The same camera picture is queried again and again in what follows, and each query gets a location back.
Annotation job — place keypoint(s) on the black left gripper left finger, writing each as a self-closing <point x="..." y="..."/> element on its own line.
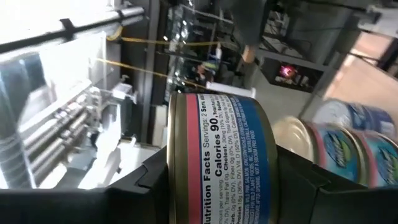
<point x="93" y="208"/>

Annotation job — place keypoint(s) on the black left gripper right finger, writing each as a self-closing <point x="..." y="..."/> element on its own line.
<point x="326" y="202"/>

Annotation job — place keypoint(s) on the pink blue salmon can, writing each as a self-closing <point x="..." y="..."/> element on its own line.
<point x="292" y="138"/>
<point x="382" y="158"/>
<point x="224" y="161"/>

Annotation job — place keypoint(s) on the dark blue tuna can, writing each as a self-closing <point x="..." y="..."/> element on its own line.
<point x="357" y="115"/>

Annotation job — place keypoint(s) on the wooden shelf black legs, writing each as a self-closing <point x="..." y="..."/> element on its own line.
<point x="367" y="84"/>

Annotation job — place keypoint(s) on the red black power station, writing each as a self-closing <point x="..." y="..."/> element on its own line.
<point x="287" y="71"/>

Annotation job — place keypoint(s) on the person's hand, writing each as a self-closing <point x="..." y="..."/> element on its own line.
<point x="248" y="53"/>

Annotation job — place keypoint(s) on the person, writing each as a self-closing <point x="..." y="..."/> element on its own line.
<point x="248" y="21"/>

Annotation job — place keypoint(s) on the ribbed silver duct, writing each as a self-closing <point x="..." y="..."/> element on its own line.
<point x="62" y="133"/>

